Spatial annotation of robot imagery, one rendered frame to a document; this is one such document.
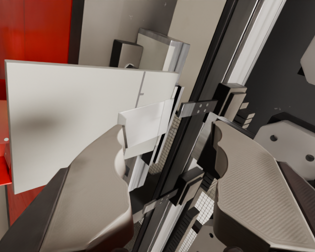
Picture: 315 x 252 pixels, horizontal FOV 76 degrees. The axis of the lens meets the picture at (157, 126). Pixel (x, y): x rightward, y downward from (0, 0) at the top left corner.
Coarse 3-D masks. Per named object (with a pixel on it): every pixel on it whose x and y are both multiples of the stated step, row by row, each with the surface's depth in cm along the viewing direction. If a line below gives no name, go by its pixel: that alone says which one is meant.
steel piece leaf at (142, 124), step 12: (144, 108) 36; (156, 108) 38; (120, 120) 32; (132, 120) 35; (144, 120) 38; (156, 120) 40; (132, 132) 37; (144, 132) 40; (156, 132) 42; (132, 144) 39
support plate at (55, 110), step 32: (32, 64) 21; (64, 64) 23; (32, 96) 22; (64, 96) 25; (96, 96) 28; (128, 96) 32; (160, 96) 37; (32, 128) 24; (64, 128) 27; (96, 128) 31; (32, 160) 26; (64, 160) 30
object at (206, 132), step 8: (208, 120) 36; (216, 120) 34; (224, 120) 34; (208, 128) 37; (240, 128) 33; (200, 136) 38; (208, 136) 36; (248, 136) 31; (200, 144) 38; (208, 144) 36; (192, 152) 40; (200, 152) 39; (208, 152) 36; (200, 160) 38; (208, 160) 37; (208, 168) 37; (216, 176) 36
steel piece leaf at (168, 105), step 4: (164, 100) 39; (168, 100) 39; (172, 100) 40; (164, 104) 39; (168, 104) 40; (172, 104) 41; (164, 108) 40; (168, 108) 41; (164, 112) 41; (168, 112) 42; (164, 116) 41; (168, 116) 42; (160, 120) 41; (164, 120) 42; (168, 120) 43; (160, 124) 42; (164, 124) 43; (160, 128) 43; (164, 128) 44; (160, 132) 43; (164, 132) 45
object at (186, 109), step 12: (228, 84) 54; (240, 84) 60; (216, 96) 54; (228, 96) 53; (240, 96) 55; (180, 108) 44; (192, 108) 47; (204, 108) 51; (216, 108) 54; (228, 108) 54; (204, 120) 58
